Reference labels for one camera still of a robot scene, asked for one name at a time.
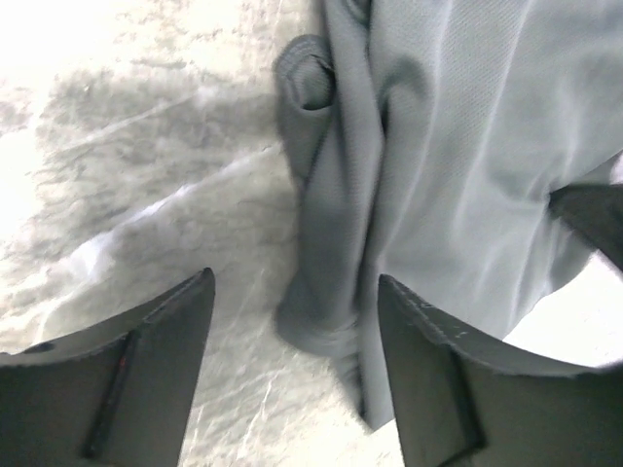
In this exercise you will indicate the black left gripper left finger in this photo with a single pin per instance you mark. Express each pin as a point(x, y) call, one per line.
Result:
point(118, 393)

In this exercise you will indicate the grey t-shirt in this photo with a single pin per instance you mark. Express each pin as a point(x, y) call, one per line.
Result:
point(425, 138)

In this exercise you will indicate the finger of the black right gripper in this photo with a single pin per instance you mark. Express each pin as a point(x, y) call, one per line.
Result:
point(594, 212)

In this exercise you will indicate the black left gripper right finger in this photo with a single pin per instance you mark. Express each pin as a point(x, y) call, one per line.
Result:
point(464, 398)

